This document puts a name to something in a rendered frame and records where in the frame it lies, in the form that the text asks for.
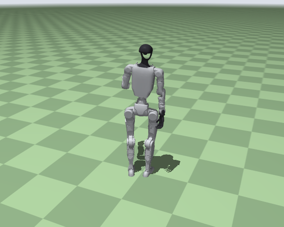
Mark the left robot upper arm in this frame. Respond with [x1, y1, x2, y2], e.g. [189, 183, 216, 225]
[122, 64, 134, 89]

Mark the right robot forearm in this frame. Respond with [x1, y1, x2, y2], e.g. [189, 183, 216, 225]
[158, 89, 166, 114]

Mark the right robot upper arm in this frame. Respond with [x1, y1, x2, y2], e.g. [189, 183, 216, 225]
[154, 68, 164, 96]

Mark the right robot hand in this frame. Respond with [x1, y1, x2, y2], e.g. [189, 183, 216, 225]
[156, 110, 165, 129]

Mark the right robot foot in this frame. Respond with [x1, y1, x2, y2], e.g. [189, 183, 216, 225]
[143, 166, 154, 177]

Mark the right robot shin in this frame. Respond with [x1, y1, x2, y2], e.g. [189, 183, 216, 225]
[145, 140, 155, 172]

